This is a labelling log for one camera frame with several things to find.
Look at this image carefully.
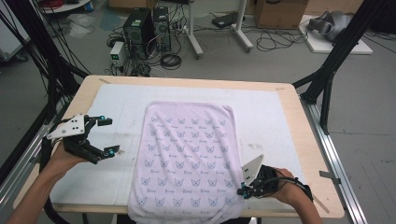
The large black computer tower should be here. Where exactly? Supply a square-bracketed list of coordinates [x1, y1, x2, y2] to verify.
[122, 7, 157, 60]

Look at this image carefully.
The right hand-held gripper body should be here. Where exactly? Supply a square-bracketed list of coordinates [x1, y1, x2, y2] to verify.
[241, 153, 283, 199]

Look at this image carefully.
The white stand leg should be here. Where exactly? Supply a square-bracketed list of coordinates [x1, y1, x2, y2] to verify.
[232, 0, 255, 53]
[186, 0, 205, 60]

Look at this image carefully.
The white cabinet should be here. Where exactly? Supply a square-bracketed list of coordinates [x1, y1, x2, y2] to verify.
[0, 12, 31, 62]

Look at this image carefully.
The black flat device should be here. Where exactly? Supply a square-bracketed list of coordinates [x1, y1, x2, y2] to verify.
[211, 11, 239, 29]

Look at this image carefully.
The white grid mat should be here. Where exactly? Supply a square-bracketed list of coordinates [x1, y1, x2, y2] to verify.
[49, 83, 315, 213]

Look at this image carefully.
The brown cardboard box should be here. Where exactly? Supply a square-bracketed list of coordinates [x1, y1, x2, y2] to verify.
[253, 0, 309, 31]

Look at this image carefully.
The lilac printed towel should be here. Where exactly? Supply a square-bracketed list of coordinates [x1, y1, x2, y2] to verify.
[127, 101, 247, 224]

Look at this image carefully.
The white floor board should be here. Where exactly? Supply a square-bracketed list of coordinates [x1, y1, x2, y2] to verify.
[298, 13, 374, 55]

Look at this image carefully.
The clear plastic bag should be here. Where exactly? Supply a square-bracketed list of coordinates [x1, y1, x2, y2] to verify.
[66, 13, 96, 38]

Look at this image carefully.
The loose black floor cable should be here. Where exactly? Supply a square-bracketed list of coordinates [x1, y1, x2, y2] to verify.
[255, 29, 309, 52]

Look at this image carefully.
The round white table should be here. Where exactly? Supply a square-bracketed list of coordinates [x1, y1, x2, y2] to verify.
[40, 0, 92, 14]

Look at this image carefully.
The aluminium rail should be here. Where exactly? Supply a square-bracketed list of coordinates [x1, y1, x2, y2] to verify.
[300, 96, 370, 224]
[0, 102, 68, 213]

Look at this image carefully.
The grey backpack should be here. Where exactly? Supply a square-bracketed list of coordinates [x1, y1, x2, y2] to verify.
[306, 9, 354, 43]

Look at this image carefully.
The black metal frame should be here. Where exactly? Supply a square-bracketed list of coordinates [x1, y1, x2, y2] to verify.
[291, 0, 391, 135]
[0, 0, 92, 125]

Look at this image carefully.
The person's right hand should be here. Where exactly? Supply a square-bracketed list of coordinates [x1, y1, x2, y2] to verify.
[270, 167, 307, 206]

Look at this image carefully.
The person's left hand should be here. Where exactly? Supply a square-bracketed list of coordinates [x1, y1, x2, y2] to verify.
[43, 140, 90, 181]

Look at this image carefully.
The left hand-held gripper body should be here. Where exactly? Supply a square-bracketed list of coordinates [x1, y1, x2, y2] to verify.
[46, 114, 106, 165]

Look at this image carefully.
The slim black computer tower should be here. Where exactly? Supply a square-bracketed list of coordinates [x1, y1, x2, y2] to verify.
[152, 6, 172, 52]

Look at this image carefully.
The white box with green display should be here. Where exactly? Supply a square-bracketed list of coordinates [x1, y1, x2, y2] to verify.
[109, 41, 127, 67]

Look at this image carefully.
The coiled black cable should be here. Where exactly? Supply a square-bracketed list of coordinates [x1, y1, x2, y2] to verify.
[160, 53, 183, 71]

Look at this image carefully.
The right hand-held gripper cable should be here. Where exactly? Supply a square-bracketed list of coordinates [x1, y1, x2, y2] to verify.
[264, 175, 315, 203]

